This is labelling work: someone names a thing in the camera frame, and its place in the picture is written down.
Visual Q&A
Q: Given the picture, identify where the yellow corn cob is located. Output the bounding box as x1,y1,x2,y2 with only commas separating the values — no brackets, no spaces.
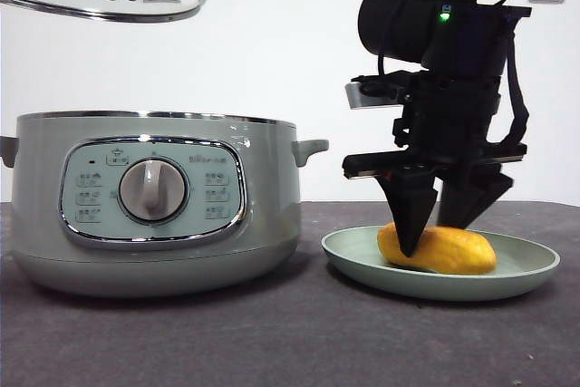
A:
376,222,498,276

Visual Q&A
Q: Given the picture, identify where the pale green round plate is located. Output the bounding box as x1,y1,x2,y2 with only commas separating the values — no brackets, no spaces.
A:
320,224,562,303

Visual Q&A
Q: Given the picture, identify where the pale green electric steamer pot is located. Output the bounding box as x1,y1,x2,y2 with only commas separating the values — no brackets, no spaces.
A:
0,110,331,300

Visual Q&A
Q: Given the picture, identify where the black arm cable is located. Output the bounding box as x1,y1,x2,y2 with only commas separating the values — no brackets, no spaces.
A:
503,10,531,149

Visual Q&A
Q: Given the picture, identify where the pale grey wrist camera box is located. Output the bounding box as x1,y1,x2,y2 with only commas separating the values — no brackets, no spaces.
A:
344,80,407,111

